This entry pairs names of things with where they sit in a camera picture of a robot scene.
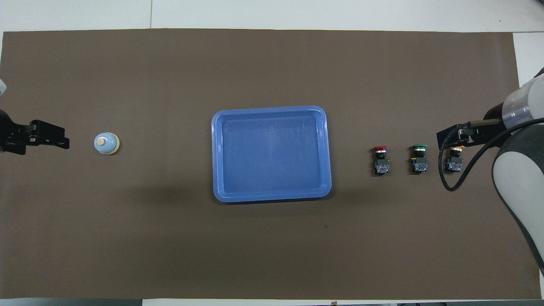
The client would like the brown table mat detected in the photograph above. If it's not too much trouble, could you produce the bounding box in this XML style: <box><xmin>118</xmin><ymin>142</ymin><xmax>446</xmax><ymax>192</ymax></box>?
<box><xmin>0</xmin><ymin>28</ymin><xmax>542</xmax><ymax>300</ymax></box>

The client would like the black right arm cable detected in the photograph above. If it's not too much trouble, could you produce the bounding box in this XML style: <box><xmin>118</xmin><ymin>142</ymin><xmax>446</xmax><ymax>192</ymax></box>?
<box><xmin>438</xmin><ymin>118</ymin><xmax>544</xmax><ymax>193</ymax></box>

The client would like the blue plastic tray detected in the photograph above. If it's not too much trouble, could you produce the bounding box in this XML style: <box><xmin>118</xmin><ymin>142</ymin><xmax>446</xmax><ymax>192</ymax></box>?
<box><xmin>211</xmin><ymin>105</ymin><xmax>332</xmax><ymax>203</ymax></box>

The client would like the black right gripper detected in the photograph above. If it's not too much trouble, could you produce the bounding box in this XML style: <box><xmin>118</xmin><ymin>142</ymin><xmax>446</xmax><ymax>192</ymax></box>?
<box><xmin>437</xmin><ymin>101</ymin><xmax>506</xmax><ymax>149</ymax></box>

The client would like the red push button switch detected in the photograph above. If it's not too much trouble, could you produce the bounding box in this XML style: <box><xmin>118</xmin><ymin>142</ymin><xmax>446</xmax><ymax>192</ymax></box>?
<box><xmin>373</xmin><ymin>146</ymin><xmax>391</xmax><ymax>176</ymax></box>

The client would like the yellow push button switch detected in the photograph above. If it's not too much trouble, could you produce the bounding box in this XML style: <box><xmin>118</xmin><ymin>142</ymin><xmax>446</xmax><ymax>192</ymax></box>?
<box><xmin>443</xmin><ymin>146</ymin><xmax>465</xmax><ymax>173</ymax></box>

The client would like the green push button switch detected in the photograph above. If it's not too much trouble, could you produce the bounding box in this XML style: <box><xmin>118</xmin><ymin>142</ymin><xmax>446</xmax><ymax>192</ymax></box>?
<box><xmin>410</xmin><ymin>144</ymin><xmax>428</xmax><ymax>174</ymax></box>

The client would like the light blue call bell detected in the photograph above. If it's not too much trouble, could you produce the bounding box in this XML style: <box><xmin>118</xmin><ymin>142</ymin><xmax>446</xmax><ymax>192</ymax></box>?
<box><xmin>93</xmin><ymin>132</ymin><xmax>121</xmax><ymax>156</ymax></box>

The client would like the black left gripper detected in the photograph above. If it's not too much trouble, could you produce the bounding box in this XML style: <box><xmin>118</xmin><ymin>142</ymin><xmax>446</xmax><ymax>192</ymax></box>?
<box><xmin>0</xmin><ymin>110</ymin><xmax>70</xmax><ymax>154</ymax></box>

